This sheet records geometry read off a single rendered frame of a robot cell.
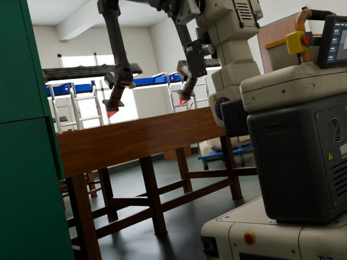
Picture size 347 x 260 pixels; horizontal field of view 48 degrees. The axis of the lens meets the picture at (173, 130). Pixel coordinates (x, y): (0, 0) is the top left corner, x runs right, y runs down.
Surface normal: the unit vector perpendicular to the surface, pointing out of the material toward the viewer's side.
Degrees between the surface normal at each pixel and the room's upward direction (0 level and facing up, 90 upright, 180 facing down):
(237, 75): 82
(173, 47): 90
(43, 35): 90
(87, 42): 90
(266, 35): 90
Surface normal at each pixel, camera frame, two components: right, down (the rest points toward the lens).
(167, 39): -0.73, 0.16
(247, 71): 0.62, -0.26
